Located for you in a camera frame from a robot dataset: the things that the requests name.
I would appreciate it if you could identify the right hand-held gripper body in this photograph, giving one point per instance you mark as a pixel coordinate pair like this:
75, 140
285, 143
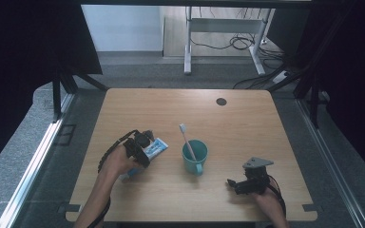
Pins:
256, 174

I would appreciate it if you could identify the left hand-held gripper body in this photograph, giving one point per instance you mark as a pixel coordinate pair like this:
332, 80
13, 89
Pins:
142, 138

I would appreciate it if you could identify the white and blue toothpaste tube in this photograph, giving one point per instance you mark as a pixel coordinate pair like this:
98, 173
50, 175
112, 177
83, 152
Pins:
155, 150

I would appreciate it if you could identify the pink toothbrush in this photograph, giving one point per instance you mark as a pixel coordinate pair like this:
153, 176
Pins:
187, 142

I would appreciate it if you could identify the teal cup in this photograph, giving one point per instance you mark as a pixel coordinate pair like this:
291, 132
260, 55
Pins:
195, 158

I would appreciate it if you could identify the person's left hand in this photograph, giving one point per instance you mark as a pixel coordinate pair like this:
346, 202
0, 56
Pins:
120, 161

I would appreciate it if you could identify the person's right hand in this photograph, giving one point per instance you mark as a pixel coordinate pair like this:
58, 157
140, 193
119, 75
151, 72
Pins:
267, 201

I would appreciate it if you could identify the dark round table grommet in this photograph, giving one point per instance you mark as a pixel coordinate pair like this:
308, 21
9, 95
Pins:
221, 101

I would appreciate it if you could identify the black metal stand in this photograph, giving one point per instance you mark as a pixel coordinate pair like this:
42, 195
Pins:
313, 95
57, 95

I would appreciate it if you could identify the white power strip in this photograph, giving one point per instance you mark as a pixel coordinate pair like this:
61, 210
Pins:
280, 77

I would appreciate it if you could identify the black curtain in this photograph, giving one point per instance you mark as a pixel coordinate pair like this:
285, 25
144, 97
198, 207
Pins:
19, 63
355, 79

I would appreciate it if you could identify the aluminium rail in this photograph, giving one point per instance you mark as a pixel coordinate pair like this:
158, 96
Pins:
31, 167
329, 164

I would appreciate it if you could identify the black table bracket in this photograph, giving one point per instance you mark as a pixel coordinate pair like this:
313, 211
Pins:
67, 208

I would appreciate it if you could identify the white desk frame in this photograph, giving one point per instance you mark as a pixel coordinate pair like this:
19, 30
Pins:
225, 25

